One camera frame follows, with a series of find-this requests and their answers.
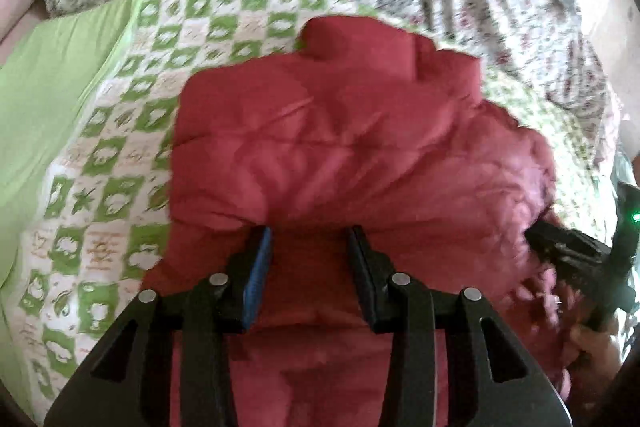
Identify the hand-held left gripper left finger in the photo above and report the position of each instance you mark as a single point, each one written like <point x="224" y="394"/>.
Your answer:
<point x="259" y="277"/>

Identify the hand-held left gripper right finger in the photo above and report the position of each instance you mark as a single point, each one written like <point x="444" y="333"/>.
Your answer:
<point x="361" y="267"/>

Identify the person's right hand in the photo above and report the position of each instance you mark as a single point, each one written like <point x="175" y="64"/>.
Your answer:
<point x="595" y="352"/>

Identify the green checked blanket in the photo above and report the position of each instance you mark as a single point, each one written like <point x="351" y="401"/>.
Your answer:
<point x="100" y="167"/>

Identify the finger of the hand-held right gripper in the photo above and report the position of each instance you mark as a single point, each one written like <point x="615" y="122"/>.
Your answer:
<point x="542" y="242"/>

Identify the red quilted comforter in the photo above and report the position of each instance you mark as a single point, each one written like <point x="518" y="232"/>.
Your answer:
<point x="350" y="147"/>

